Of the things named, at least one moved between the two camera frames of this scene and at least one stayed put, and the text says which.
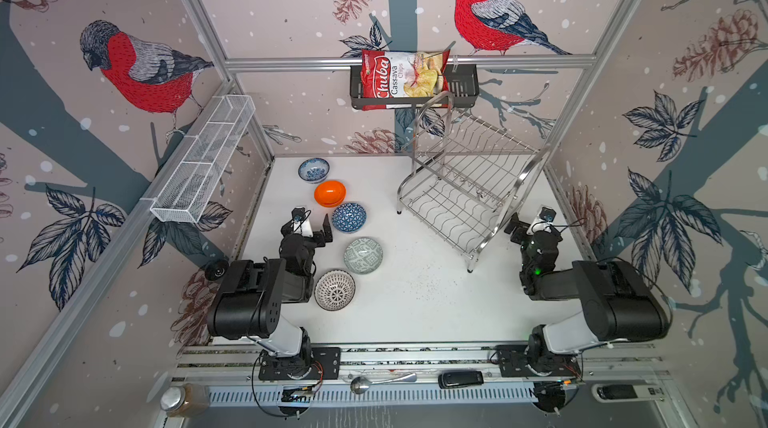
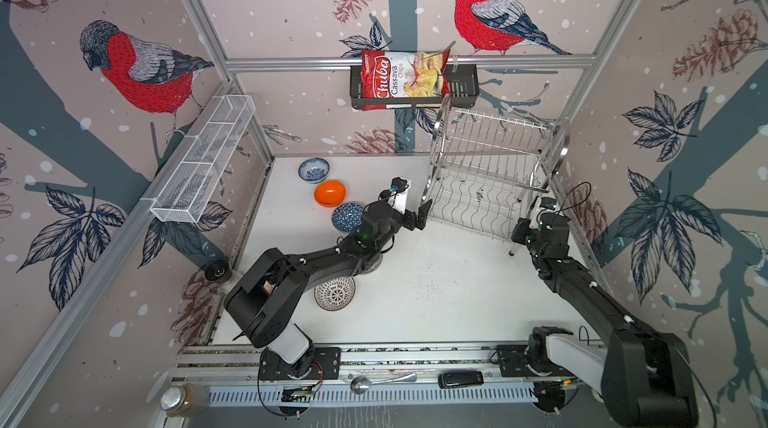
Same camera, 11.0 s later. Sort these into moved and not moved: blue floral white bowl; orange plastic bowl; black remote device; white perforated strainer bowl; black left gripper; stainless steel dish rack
Moved: black left gripper; stainless steel dish rack
Not moved: black remote device; blue floral white bowl; white perforated strainer bowl; orange plastic bowl
